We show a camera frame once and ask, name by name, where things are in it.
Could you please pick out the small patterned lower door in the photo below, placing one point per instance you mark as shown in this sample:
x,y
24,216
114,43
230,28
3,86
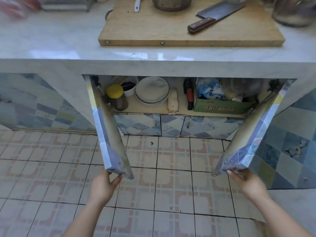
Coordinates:
x,y
209,127
171,125

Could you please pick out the person's right thumb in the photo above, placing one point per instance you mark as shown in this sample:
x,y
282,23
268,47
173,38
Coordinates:
x,y
233,175

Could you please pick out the green cardboard box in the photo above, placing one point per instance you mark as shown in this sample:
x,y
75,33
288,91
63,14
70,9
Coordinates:
x,y
219,106

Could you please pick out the round wooden container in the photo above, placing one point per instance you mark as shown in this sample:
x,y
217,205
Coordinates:
x,y
172,2

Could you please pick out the metal dish rack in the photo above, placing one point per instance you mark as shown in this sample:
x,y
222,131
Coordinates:
x,y
66,2

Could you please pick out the patterned closed cabinet door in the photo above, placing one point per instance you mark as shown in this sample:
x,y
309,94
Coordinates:
x,y
287,143
42,102

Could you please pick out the white cup with dark contents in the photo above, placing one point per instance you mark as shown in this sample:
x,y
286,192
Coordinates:
x,y
129,88

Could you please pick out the stack of white plates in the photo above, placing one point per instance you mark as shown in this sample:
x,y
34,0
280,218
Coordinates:
x,y
152,91

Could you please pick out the yellow lidded glass jar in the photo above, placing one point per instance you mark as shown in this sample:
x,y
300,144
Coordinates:
x,y
117,97

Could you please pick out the black and red tool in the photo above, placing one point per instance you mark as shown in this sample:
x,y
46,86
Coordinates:
x,y
189,95

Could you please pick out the patterned cabinet door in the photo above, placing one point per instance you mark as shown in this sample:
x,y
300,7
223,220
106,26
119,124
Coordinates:
x,y
108,130
287,143
42,102
249,130

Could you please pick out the person's right hand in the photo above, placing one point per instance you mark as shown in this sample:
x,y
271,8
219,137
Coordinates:
x,y
249,183

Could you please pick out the person's right forearm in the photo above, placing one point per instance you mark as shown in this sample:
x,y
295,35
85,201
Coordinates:
x,y
284,217

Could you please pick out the person's left forearm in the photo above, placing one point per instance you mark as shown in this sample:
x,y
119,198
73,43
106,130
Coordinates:
x,y
81,217

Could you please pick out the person's left hand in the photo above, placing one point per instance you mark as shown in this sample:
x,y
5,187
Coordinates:
x,y
103,186

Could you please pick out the wooden cutting board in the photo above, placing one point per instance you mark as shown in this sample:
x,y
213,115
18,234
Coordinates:
x,y
190,24

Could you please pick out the red plastic bag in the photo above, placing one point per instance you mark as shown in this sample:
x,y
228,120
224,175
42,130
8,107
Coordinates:
x,y
17,7

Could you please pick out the blue and white packets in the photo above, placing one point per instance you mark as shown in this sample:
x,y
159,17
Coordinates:
x,y
209,88

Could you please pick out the person's left thumb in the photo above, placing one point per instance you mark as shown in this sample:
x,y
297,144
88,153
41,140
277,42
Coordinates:
x,y
116,180

